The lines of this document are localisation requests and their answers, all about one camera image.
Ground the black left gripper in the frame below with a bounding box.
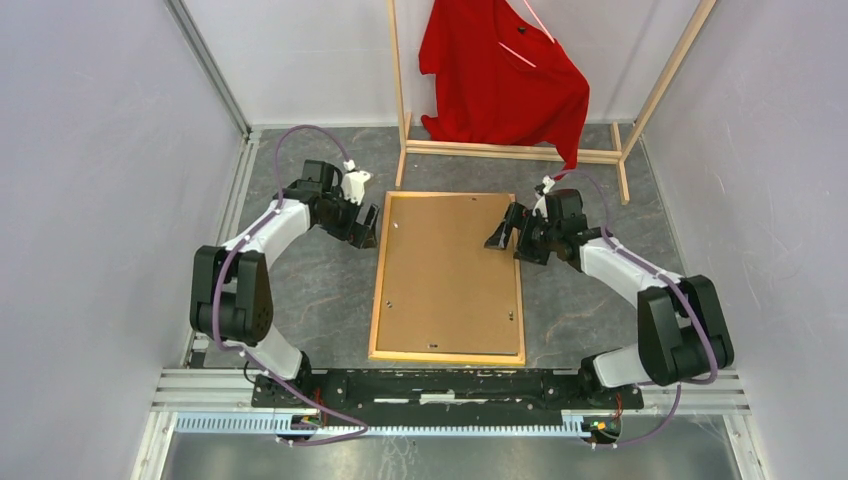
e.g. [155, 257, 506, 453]
[317, 187, 380, 250]

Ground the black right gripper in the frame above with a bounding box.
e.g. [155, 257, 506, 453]
[484, 202, 560, 266]

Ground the brown cardboard backing board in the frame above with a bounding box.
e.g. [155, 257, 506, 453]
[375, 193, 521, 357]

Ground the yellow wooden picture frame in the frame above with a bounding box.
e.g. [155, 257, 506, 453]
[368, 190, 527, 367]

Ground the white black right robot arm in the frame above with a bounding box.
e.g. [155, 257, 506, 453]
[484, 189, 735, 408]

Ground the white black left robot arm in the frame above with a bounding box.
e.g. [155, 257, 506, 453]
[189, 160, 380, 408]

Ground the wooden clothes rack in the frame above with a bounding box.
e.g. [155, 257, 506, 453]
[386, 0, 717, 205]

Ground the red t-shirt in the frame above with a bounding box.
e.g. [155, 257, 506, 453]
[418, 1, 590, 170]

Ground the pink clothes hanger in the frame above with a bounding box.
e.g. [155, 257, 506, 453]
[494, 1, 557, 68]

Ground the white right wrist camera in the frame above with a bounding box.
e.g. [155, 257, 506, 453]
[532, 176, 555, 220]

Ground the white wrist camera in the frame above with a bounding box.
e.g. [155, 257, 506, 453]
[532, 176, 555, 220]
[341, 160, 373, 205]

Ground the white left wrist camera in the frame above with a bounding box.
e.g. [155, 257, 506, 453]
[341, 160, 373, 205]

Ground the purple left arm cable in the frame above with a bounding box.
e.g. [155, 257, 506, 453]
[210, 124, 370, 446]

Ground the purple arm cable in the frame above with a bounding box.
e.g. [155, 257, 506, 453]
[543, 168, 721, 449]
[210, 124, 370, 446]

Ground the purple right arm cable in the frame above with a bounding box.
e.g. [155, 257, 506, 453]
[543, 168, 721, 449]

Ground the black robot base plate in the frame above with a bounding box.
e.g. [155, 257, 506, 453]
[250, 368, 645, 429]

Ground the aluminium rail frame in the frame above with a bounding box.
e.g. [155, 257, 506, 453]
[130, 0, 773, 480]

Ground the grey slotted cable duct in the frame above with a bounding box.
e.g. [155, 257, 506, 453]
[175, 412, 590, 439]

